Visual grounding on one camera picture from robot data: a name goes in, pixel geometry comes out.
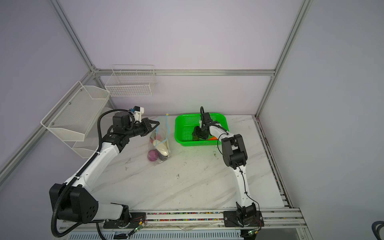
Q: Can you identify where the purple toy onion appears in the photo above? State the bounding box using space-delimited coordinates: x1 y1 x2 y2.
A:
148 150 159 162

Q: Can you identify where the green plastic basket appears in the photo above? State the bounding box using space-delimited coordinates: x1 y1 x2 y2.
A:
175 114 222 147

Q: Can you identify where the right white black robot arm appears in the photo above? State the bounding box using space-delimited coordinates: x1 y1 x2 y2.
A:
192 107 260 227

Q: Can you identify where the white wire wall basket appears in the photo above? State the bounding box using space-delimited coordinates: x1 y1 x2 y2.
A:
105 65 157 97

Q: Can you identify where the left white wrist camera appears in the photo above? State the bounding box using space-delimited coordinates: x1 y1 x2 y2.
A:
131 106 145 123

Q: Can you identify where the black corrugated cable left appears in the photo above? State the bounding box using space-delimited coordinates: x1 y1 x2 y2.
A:
50 108 130 238

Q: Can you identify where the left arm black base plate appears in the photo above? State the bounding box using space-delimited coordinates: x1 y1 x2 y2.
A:
103 212 147 229

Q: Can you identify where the white toy radish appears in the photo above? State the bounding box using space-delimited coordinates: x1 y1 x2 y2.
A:
153 142 170 157

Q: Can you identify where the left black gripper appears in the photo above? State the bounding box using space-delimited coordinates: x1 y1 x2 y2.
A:
125 117 160 139

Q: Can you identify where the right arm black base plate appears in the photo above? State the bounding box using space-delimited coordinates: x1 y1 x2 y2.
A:
223 211 265 228

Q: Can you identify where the white mesh lower shelf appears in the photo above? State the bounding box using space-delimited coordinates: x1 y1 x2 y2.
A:
68 112 117 159

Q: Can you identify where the aluminium front rail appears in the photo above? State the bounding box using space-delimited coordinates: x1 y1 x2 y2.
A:
58 207 308 233

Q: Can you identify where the white mesh shelf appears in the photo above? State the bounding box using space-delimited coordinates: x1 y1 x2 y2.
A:
41 82 110 142
68 112 117 159

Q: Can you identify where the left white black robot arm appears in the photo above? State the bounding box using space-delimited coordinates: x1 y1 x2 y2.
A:
49 109 160 225

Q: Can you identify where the clear zip bag blue zipper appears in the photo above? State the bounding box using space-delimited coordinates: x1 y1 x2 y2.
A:
147 114 171 164

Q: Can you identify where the red toy pepper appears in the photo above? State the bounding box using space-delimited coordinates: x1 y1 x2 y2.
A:
151 136 163 145

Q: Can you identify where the white mesh upper shelf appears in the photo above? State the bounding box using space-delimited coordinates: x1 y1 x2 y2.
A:
41 82 110 142

